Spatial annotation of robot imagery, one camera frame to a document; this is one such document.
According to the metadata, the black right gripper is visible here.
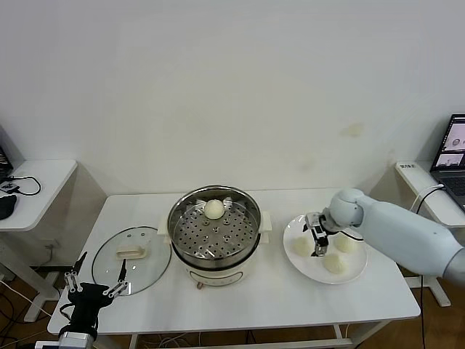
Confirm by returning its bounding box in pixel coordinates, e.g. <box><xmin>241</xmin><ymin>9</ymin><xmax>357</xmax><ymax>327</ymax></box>
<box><xmin>302</xmin><ymin>208</ymin><xmax>338</xmax><ymax>259</ymax></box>

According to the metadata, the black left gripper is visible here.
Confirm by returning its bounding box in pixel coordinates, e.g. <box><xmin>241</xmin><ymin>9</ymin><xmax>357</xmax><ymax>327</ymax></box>
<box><xmin>64</xmin><ymin>251</ymin><xmax>129</xmax><ymax>331</ymax></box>

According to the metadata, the white steamed baozi bun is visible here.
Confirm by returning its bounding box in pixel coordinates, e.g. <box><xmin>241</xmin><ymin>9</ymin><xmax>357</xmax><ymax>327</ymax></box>
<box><xmin>292</xmin><ymin>237</ymin><xmax>314</xmax><ymax>258</ymax></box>
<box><xmin>333</xmin><ymin>234</ymin><xmax>359</xmax><ymax>254</ymax></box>
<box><xmin>323</xmin><ymin>253</ymin><xmax>348</xmax><ymax>273</ymax></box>
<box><xmin>203</xmin><ymin>198</ymin><xmax>226</xmax><ymax>220</ymax></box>

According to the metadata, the glass lid cream handle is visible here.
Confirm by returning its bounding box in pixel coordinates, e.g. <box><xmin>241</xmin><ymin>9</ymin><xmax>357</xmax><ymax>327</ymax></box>
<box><xmin>92</xmin><ymin>225</ymin><xmax>173</xmax><ymax>296</ymax></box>

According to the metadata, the stainless steel steamer basket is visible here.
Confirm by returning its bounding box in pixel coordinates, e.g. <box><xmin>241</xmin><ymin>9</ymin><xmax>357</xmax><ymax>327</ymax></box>
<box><xmin>158</xmin><ymin>185</ymin><xmax>273</xmax><ymax>269</ymax></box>

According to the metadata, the white round plate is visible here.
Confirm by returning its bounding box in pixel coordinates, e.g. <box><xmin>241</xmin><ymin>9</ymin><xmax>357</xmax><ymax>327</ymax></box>
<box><xmin>283</xmin><ymin>213</ymin><xmax>368</xmax><ymax>285</ymax></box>

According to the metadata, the white side table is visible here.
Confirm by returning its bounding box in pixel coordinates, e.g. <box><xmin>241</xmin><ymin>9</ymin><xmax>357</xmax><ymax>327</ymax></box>
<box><xmin>395</xmin><ymin>161</ymin><xmax>465</xmax><ymax>308</ymax></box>
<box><xmin>0</xmin><ymin>159</ymin><xmax>79</xmax><ymax>323</ymax></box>

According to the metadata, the black computer mouse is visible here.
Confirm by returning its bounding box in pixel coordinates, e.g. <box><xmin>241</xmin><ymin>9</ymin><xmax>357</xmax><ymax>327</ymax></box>
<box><xmin>0</xmin><ymin>195</ymin><xmax>18</xmax><ymax>220</ymax></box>

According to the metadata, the cream electric cooker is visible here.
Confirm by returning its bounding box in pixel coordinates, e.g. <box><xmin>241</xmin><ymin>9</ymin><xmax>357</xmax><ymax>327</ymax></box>
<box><xmin>159</xmin><ymin>232</ymin><xmax>273</xmax><ymax>292</ymax></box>

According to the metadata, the open grey laptop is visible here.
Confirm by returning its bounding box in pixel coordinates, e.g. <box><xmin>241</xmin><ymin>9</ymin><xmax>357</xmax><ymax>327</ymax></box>
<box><xmin>429</xmin><ymin>114</ymin><xmax>465</xmax><ymax>214</ymax></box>

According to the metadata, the dark monitor screen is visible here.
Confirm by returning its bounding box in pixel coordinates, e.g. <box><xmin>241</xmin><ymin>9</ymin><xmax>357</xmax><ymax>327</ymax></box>
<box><xmin>0</xmin><ymin>125</ymin><xmax>15</xmax><ymax>182</ymax></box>

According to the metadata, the white laptop cable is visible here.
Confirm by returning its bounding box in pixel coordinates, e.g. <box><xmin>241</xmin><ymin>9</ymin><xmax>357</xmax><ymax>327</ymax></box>
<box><xmin>413</xmin><ymin>185</ymin><xmax>442</xmax><ymax>209</ymax></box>

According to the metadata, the black looped cable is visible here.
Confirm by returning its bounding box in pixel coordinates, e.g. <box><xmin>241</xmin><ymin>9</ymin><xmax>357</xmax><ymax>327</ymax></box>
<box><xmin>0</xmin><ymin>175</ymin><xmax>42</xmax><ymax>197</ymax></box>

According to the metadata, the black adapter cable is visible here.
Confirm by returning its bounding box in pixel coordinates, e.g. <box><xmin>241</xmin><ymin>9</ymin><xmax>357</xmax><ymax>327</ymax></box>
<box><xmin>413</xmin><ymin>187</ymin><xmax>444</xmax><ymax>349</ymax></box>

